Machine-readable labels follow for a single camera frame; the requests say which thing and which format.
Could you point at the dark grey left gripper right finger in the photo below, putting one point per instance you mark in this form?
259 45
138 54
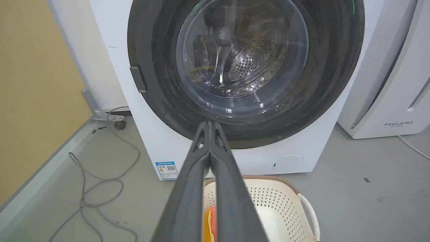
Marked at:
231 198

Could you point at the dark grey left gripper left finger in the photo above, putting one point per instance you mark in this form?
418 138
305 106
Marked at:
188 195

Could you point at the round dark washing machine door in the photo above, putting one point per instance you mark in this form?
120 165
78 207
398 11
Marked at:
322 67

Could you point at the white front-load washing machine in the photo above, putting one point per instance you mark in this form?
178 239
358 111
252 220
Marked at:
117 50

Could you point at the blue energy label sticker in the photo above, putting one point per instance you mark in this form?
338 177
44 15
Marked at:
167 170

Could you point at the orange cloth item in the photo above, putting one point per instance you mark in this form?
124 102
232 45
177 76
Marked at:
209 226

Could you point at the cream perforated laundry basket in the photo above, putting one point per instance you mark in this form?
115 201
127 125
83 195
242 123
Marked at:
282 208

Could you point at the white Feelbird appliance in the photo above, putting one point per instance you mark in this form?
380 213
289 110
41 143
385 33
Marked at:
393 74

